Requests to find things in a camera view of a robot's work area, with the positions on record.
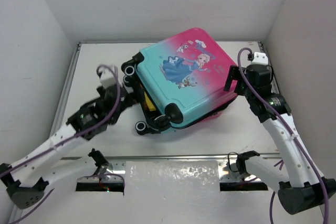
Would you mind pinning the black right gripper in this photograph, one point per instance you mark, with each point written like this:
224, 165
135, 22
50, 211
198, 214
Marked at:
233, 74

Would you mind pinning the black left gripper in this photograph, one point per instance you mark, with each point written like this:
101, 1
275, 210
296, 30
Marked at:
130, 99

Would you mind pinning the yellow garment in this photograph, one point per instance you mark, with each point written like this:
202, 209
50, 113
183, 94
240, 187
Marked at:
149, 103

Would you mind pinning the pink teal suitcase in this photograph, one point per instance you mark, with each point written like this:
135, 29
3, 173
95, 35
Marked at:
184, 76

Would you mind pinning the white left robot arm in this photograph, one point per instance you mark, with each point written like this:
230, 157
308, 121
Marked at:
26, 179

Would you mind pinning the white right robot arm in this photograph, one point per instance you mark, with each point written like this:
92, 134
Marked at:
303, 186

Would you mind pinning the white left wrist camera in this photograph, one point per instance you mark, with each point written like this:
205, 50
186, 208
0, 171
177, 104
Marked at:
107, 79

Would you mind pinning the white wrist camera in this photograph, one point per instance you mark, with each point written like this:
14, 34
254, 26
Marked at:
107, 79
258, 58

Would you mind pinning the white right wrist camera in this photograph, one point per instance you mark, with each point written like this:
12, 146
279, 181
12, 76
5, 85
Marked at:
258, 58

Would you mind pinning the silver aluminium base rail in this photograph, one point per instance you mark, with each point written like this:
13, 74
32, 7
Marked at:
175, 169

